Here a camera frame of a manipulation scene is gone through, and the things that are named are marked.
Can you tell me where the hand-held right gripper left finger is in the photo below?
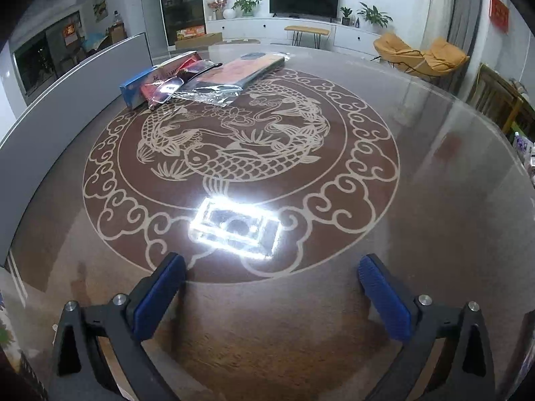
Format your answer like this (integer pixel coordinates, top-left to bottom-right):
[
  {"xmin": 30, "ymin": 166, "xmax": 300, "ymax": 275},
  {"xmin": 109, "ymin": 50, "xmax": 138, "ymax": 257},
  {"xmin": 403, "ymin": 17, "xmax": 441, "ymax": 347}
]
[{"xmin": 50, "ymin": 253, "xmax": 187, "ymax": 401}]

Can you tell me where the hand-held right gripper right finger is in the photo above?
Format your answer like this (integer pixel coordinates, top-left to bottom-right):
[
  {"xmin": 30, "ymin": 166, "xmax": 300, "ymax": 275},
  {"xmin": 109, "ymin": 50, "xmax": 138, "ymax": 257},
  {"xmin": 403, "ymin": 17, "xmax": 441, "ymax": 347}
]
[{"xmin": 357, "ymin": 254, "xmax": 497, "ymax": 401}]

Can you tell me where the cluster of small bottles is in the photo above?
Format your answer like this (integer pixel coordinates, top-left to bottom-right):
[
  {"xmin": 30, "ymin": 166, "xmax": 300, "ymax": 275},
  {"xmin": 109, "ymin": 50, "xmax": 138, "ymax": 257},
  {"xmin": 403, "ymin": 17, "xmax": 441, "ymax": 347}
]
[{"xmin": 512, "ymin": 131, "xmax": 535, "ymax": 185}]

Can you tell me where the clear packet with white label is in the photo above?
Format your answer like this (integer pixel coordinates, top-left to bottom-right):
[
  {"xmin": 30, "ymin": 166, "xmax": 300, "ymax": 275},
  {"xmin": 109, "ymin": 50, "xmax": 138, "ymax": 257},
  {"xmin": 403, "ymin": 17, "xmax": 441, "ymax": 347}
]
[{"xmin": 146, "ymin": 76, "xmax": 185, "ymax": 112}]

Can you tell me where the red packet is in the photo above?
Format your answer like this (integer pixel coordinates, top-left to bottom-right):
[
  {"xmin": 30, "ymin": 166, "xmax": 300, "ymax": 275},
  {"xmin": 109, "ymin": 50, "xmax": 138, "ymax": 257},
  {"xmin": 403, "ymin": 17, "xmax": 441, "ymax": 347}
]
[{"xmin": 140, "ymin": 79, "xmax": 169, "ymax": 102}]

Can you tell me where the clear plastic bag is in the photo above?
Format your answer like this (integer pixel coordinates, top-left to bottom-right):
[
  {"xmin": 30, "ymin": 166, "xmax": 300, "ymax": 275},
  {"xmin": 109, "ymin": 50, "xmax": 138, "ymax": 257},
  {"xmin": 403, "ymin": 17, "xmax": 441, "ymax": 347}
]
[{"xmin": 172, "ymin": 83, "xmax": 244, "ymax": 108}]

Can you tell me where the blue cardboard box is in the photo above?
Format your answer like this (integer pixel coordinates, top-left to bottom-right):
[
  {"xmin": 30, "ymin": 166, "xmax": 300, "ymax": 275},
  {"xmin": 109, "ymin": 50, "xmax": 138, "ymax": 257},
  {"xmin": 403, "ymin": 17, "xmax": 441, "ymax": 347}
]
[{"xmin": 120, "ymin": 67, "xmax": 156, "ymax": 112}]

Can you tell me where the grey partition board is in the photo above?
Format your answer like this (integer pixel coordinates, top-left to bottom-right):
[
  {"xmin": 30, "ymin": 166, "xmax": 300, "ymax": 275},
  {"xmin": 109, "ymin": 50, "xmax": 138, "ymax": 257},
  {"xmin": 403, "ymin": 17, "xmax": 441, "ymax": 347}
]
[{"xmin": 0, "ymin": 32, "xmax": 153, "ymax": 265}]

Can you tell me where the wooden chair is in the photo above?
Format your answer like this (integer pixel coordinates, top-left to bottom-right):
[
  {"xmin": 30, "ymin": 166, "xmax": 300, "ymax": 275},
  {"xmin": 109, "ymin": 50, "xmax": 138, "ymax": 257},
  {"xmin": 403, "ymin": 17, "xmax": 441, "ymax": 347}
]
[{"xmin": 468, "ymin": 62, "xmax": 524, "ymax": 135}]

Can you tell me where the long white red box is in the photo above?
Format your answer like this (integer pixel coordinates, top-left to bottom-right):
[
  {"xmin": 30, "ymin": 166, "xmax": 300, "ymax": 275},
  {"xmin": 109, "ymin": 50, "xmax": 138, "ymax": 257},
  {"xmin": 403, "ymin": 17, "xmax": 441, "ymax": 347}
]
[{"xmin": 152, "ymin": 50, "xmax": 202, "ymax": 73}]

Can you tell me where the flat dark plastic package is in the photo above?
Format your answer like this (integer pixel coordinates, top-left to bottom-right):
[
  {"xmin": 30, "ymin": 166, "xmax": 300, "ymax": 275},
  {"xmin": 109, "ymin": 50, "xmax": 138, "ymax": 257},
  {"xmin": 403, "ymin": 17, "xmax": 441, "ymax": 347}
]
[{"xmin": 184, "ymin": 51, "xmax": 292, "ymax": 93}]

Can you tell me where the orange lounge chair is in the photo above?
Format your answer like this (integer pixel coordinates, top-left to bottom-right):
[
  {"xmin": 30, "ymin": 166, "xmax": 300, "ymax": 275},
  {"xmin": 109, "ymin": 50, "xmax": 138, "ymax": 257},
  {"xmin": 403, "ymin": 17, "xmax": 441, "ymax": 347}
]
[{"xmin": 373, "ymin": 32, "xmax": 471, "ymax": 81}]

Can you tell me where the brown cardboard box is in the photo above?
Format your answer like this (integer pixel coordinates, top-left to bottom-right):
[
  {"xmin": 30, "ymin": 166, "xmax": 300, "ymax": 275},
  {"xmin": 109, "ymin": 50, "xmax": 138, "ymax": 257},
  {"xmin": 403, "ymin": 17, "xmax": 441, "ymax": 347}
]
[{"xmin": 175, "ymin": 32, "xmax": 223, "ymax": 50}]

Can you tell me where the dark window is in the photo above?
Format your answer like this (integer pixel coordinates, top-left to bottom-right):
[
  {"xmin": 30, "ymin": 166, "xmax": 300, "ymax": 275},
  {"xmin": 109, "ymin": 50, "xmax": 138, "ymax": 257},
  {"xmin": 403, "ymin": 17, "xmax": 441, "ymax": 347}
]
[{"xmin": 12, "ymin": 31, "xmax": 58, "ymax": 95}]

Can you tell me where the orange printed box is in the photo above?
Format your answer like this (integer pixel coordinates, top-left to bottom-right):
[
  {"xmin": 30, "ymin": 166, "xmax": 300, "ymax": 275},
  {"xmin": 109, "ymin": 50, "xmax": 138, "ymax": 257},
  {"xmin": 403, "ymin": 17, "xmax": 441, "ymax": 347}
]
[{"xmin": 176, "ymin": 26, "xmax": 206, "ymax": 42}]

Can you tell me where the wooden stool with metal legs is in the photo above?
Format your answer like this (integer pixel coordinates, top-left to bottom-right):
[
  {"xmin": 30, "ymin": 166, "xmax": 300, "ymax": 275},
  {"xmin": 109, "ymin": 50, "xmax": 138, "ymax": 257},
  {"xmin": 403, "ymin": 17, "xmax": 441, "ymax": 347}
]
[{"xmin": 284, "ymin": 25, "xmax": 331, "ymax": 49}]

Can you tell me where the large green potted plant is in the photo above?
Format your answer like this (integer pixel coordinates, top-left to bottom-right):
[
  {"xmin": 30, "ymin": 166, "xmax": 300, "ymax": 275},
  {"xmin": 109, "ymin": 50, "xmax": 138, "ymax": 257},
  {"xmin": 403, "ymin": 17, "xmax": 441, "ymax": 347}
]
[{"xmin": 356, "ymin": 2, "xmax": 394, "ymax": 32}]

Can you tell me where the white television cabinet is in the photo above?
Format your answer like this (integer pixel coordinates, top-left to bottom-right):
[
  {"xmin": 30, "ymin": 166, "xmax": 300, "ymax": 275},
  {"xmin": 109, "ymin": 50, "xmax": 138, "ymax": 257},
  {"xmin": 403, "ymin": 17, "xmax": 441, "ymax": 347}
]
[{"xmin": 205, "ymin": 17, "xmax": 384, "ymax": 51}]

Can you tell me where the white and grey curtain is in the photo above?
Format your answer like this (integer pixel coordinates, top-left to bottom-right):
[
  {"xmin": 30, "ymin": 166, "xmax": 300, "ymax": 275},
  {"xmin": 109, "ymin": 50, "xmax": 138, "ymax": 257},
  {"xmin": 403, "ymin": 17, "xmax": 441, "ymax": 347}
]
[{"xmin": 424, "ymin": 0, "xmax": 484, "ymax": 93}]

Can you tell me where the white door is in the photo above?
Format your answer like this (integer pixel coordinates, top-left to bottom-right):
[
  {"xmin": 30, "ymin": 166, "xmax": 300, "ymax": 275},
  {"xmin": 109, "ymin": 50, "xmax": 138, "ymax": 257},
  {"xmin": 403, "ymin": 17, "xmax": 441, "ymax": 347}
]
[{"xmin": 138, "ymin": 0, "xmax": 162, "ymax": 36}]

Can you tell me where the red flower plant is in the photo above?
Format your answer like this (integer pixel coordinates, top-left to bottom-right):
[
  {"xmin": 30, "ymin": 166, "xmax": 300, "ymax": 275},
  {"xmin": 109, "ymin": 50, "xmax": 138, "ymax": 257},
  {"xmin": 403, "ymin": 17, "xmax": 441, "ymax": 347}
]
[{"xmin": 208, "ymin": 0, "xmax": 231, "ymax": 21}]

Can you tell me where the glass display cabinet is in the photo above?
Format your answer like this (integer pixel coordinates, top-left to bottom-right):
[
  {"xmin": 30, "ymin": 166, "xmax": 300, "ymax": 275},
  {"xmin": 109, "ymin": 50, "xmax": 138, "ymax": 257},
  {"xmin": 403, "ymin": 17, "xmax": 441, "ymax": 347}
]
[{"xmin": 156, "ymin": 0, "xmax": 208, "ymax": 47}]

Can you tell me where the green leafy potted plant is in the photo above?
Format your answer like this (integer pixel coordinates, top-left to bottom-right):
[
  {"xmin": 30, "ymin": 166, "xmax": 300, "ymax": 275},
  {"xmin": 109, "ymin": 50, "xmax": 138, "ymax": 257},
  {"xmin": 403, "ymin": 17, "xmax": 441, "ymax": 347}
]
[{"xmin": 232, "ymin": 0, "xmax": 262, "ymax": 18}]

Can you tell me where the black television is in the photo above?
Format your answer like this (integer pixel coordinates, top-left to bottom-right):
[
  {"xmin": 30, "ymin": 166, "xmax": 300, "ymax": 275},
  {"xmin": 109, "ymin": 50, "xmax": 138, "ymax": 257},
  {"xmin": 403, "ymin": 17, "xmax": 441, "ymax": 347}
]
[{"xmin": 269, "ymin": 0, "xmax": 340, "ymax": 20}]

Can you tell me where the red wall hanging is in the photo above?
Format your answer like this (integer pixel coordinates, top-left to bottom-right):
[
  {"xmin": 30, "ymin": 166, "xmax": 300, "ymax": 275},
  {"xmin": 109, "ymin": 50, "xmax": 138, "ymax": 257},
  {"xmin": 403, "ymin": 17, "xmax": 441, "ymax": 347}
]
[{"xmin": 489, "ymin": 0, "xmax": 511, "ymax": 34}]

